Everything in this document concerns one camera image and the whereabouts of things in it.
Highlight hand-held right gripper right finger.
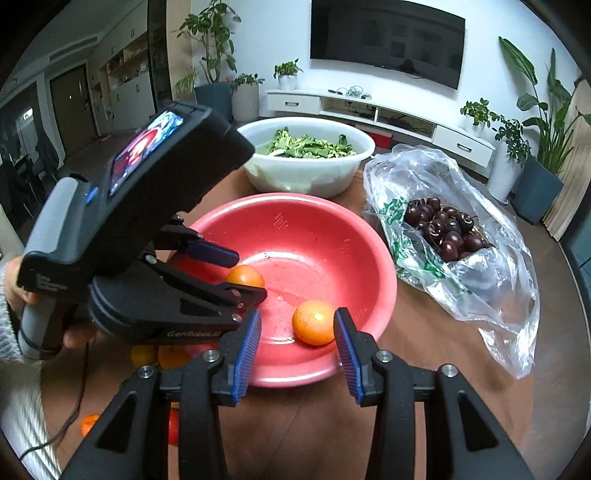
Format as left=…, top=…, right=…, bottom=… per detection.
left=333, top=307, right=539, bottom=480

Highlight black wall television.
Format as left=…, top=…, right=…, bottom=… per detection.
left=309, top=0, right=466, bottom=90

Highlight beige curtain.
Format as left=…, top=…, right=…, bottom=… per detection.
left=542, top=88, right=591, bottom=241

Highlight thin-leaved potted plant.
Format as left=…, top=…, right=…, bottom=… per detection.
left=173, top=69, right=197, bottom=100

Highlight large-leaved plant in blue pot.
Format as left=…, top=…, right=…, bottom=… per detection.
left=499, top=36, right=587, bottom=227

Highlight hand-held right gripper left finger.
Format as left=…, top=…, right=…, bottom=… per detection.
left=60, top=308, right=262, bottom=480

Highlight brown door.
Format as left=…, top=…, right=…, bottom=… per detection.
left=48, top=64, right=99, bottom=157

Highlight ceiling air vent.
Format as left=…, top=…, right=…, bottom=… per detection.
left=48, top=44, right=88, bottom=61

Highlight grey cable bundle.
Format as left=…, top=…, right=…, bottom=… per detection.
left=329, top=85, right=372, bottom=100

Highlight tall tree in blue pot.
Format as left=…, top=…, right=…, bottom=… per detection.
left=175, top=0, right=241, bottom=121

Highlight large orange tangerine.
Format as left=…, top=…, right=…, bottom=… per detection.
left=292, top=300, right=336, bottom=347

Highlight person's left hand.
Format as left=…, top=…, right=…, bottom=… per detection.
left=2, top=256, right=109, bottom=352

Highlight small plant in white pot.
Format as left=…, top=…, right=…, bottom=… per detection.
left=273, top=60, right=303, bottom=90
left=460, top=98, right=497, bottom=139

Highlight clear plastic bag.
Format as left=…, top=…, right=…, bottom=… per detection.
left=362, top=144, right=541, bottom=380

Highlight yellow-orange tangerine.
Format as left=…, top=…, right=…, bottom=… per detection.
left=225, top=265, right=266, bottom=289

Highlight white television cabinet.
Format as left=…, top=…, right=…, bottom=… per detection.
left=266, top=88, right=497, bottom=178

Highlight bushy plant in white pot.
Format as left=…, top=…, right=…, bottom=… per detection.
left=487, top=115, right=532, bottom=201

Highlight pile of dark cherries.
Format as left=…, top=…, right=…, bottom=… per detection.
left=403, top=196, right=494, bottom=264

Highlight green leafy vegetables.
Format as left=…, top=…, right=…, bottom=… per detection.
left=256, top=128, right=357, bottom=160

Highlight white wall cabinet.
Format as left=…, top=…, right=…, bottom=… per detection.
left=88, top=44, right=155, bottom=134

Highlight red plastic colander bowl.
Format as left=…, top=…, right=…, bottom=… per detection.
left=168, top=193, right=399, bottom=388

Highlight plant in ribbed white pot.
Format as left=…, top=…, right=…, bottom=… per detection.
left=231, top=73, right=265, bottom=123

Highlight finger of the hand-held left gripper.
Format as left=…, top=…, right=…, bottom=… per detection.
left=154, top=213, right=240, bottom=267
left=95, top=255, right=269, bottom=325

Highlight dark glass-door cabinet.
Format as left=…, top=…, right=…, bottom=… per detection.
left=148, top=0, right=175, bottom=109

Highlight white plastic basin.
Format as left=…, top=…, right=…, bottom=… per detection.
left=238, top=116, right=376, bottom=199

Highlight black cable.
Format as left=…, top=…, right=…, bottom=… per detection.
left=18, top=344, right=90, bottom=457

